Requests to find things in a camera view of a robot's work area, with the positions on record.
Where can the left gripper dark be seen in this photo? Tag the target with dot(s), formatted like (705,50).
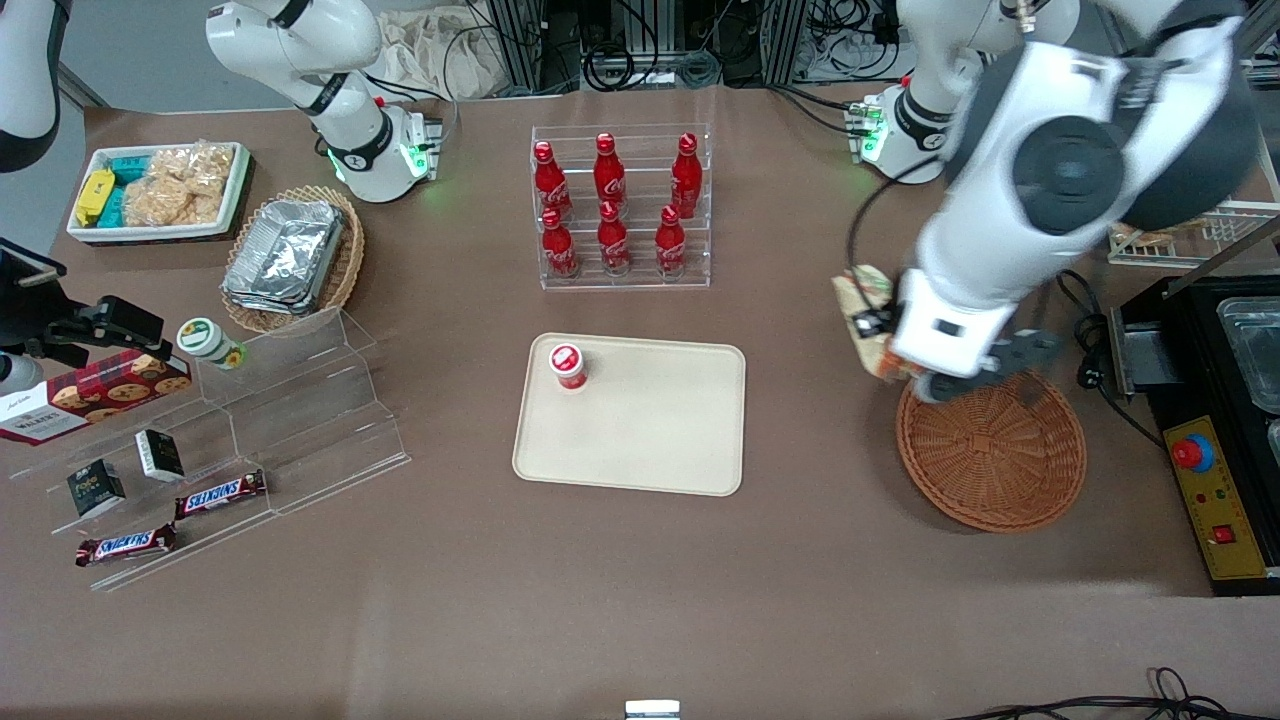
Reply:
(870,322)

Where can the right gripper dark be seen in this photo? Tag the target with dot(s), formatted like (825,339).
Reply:
(38,322)

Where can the triangle sandwich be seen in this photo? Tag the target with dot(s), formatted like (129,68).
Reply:
(860,290)

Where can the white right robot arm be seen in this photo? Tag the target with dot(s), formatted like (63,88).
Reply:
(340,130)

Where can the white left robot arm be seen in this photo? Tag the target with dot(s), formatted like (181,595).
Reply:
(1000,230)

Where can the round brown wicker basket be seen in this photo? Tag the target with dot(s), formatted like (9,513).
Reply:
(990,460)

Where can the oval tan wicker basket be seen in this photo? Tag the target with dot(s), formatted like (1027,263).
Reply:
(350,260)

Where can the beige plastic tray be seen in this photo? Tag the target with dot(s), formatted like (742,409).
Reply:
(650,430)

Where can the black tray sealing machine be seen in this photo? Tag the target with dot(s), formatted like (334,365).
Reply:
(1185,360)

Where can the green lidded yogurt cup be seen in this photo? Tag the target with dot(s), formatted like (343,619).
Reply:
(208,342)

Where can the red tartan cookie box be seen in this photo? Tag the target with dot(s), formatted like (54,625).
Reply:
(90,395)

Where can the white rectangular snack bin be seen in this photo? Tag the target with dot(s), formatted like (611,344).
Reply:
(90,232)

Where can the teal snack packet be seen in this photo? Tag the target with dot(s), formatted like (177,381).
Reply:
(130,165)
(115,208)

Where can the clear bag of crackers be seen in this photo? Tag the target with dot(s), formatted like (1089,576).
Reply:
(165,203)
(200,165)

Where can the small black carton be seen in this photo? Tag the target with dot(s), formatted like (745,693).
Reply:
(160,455)
(96,488)

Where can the yellow snack packet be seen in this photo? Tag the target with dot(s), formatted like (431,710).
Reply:
(95,195)

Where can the aluminium foil container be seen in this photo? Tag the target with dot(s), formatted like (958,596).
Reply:
(1250,350)
(270,306)
(285,250)

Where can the brown Snickers bar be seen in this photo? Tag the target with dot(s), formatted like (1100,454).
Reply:
(125,545)
(220,494)

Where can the clear acrylic stepped stand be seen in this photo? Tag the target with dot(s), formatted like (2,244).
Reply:
(300,420)

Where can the red cola bottle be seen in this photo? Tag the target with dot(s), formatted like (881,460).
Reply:
(613,245)
(686,180)
(548,185)
(670,247)
(608,175)
(558,250)

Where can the clear acrylic bottle rack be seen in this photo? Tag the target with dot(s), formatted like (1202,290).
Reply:
(625,282)

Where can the bagged bread snack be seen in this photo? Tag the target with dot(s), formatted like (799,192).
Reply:
(1145,237)

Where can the red lidded small cup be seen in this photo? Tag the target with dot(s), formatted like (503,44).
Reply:
(568,365)

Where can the red emergency stop button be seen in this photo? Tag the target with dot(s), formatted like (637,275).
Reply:
(1193,453)

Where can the crumpled beige cloth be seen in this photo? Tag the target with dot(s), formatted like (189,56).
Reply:
(440,50)

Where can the small white box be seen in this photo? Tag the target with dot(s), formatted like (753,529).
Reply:
(652,710)

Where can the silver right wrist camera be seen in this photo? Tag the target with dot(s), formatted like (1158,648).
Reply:
(15,375)

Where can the red rocker switch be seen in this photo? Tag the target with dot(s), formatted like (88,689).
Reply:
(1225,534)

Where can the aluminium equipment frame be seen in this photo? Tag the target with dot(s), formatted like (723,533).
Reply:
(530,45)

